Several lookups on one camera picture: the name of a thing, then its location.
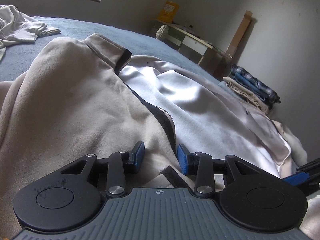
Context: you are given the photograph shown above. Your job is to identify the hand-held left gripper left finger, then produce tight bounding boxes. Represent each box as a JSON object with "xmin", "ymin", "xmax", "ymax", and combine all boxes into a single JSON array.
[{"xmin": 61, "ymin": 141, "xmax": 146, "ymax": 198}]

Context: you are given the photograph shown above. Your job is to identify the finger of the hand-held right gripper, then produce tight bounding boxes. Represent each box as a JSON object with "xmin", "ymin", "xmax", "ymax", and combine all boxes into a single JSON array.
[
  {"xmin": 282, "ymin": 170, "xmax": 320, "ymax": 195},
  {"xmin": 296, "ymin": 158, "xmax": 320, "ymax": 173}
]

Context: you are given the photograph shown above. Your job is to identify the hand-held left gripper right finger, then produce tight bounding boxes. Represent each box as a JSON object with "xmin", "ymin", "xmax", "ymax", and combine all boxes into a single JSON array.
[{"xmin": 176, "ymin": 143, "xmax": 273, "ymax": 198}]

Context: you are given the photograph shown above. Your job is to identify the beige zip jacket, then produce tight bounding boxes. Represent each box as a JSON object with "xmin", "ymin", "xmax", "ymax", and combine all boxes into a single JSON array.
[{"xmin": 0, "ymin": 32, "xmax": 293, "ymax": 240}]

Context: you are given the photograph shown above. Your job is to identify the folded beige pants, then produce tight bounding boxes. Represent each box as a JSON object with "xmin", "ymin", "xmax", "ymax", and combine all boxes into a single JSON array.
[{"xmin": 223, "ymin": 76, "xmax": 269, "ymax": 112}]

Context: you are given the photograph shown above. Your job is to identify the folded blue jeans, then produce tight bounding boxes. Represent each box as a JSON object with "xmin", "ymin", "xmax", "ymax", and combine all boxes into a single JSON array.
[{"xmin": 234, "ymin": 74, "xmax": 269, "ymax": 100}]

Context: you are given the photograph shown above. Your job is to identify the folded plaid shirt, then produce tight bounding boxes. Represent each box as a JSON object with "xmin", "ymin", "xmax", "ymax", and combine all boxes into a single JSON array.
[{"xmin": 230, "ymin": 64, "xmax": 282, "ymax": 104}]

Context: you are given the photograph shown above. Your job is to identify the cream wooden desk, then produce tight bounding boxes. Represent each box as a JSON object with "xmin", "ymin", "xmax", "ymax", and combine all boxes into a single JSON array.
[{"xmin": 150, "ymin": 19, "xmax": 234, "ymax": 72}]

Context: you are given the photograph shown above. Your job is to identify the cream carved bedpost finial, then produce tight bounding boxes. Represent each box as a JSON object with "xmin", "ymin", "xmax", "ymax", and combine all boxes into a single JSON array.
[{"xmin": 155, "ymin": 24, "xmax": 168, "ymax": 40}]

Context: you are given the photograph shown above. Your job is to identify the tall cardboard plank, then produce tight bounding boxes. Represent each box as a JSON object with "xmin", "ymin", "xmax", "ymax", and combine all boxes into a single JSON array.
[{"xmin": 226, "ymin": 10, "xmax": 253, "ymax": 58}]

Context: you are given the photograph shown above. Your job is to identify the yellow box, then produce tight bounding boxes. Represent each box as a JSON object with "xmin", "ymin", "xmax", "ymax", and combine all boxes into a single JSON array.
[{"xmin": 157, "ymin": 0, "xmax": 180, "ymax": 23}]

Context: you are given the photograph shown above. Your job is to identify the light grey sweatshirt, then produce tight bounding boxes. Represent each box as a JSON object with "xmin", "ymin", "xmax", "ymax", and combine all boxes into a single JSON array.
[{"xmin": 0, "ymin": 4, "xmax": 61, "ymax": 49}]

